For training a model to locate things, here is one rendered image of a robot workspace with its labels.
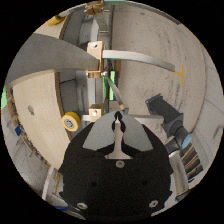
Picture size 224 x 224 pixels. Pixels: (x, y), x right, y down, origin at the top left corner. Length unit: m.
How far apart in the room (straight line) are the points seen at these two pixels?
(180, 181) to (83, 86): 1.00
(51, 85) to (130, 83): 1.01
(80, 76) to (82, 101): 0.18
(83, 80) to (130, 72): 0.74
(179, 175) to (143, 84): 1.18
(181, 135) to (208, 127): 2.05
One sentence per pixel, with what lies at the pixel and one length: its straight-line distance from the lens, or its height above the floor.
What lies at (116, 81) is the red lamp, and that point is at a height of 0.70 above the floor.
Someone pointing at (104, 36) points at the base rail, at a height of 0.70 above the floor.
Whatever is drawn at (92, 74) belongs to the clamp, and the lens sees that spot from 0.27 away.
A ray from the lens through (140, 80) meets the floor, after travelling 1.18.
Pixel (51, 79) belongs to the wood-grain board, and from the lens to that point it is 0.33.
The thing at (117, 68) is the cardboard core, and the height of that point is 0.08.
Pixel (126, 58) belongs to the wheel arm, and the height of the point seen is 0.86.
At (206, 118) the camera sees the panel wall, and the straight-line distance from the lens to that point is 2.80.
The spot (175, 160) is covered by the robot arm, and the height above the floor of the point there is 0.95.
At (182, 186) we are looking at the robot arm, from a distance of 0.72.
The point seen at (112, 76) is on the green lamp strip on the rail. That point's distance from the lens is 0.43.
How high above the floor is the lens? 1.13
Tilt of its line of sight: 62 degrees down
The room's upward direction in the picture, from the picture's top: 176 degrees counter-clockwise
